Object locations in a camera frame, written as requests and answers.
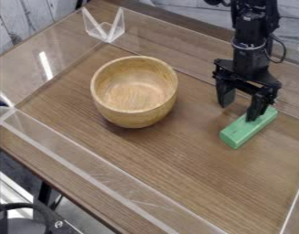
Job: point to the light wooden bowl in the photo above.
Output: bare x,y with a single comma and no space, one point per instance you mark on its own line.
134,90

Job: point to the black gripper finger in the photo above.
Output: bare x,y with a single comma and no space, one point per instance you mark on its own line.
261,101
226,92

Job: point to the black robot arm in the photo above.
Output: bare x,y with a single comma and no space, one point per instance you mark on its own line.
255,20

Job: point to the black table leg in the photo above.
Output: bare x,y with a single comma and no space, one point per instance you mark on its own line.
44,193

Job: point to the clear acrylic corner bracket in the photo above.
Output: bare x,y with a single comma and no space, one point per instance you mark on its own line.
103,31

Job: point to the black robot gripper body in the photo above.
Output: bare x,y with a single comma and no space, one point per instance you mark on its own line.
247,70

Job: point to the green rectangular block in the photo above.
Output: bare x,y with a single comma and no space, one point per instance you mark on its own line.
237,133

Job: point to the clear acrylic front barrier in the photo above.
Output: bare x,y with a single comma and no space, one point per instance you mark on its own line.
146,169

